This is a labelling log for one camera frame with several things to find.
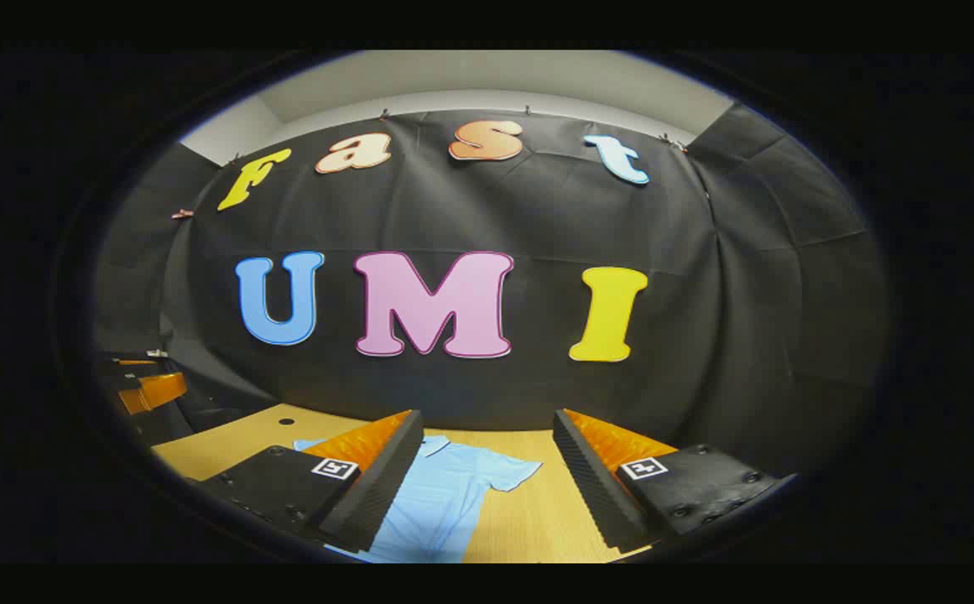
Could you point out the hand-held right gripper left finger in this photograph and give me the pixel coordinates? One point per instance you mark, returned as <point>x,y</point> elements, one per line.
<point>382,486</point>

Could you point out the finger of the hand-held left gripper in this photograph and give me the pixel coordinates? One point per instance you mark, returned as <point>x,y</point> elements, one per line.
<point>130,367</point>
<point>159,390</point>

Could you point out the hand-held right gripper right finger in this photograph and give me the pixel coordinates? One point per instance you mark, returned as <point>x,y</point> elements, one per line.
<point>591,486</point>

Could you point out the light blue T-shirt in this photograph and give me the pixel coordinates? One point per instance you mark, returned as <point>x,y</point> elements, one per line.
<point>445,503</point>

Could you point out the black backdrop cloth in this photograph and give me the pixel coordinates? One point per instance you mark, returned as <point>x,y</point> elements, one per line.
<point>705,294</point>

